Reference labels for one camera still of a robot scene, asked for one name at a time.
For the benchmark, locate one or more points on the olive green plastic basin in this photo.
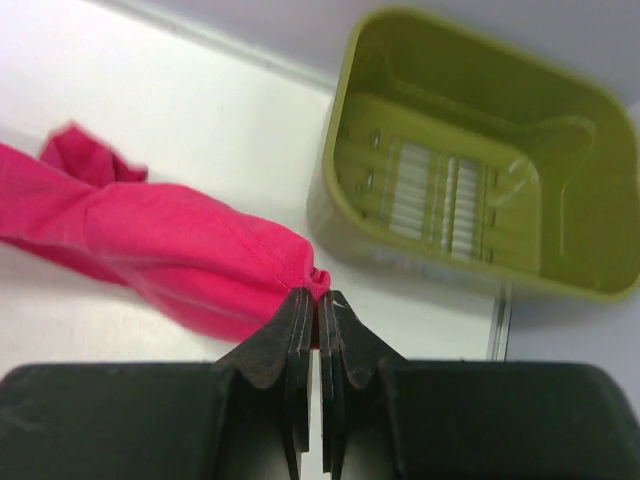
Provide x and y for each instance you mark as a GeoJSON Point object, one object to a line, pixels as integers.
{"type": "Point", "coordinates": [454, 157]}

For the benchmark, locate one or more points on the pink t shirt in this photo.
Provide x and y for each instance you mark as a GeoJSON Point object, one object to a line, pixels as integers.
{"type": "Point", "coordinates": [213, 269]}

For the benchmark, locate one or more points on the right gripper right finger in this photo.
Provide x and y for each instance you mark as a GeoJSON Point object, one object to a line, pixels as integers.
{"type": "Point", "coordinates": [356, 432]}

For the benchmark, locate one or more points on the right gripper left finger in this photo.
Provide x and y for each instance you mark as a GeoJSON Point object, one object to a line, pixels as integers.
{"type": "Point", "coordinates": [266, 425]}

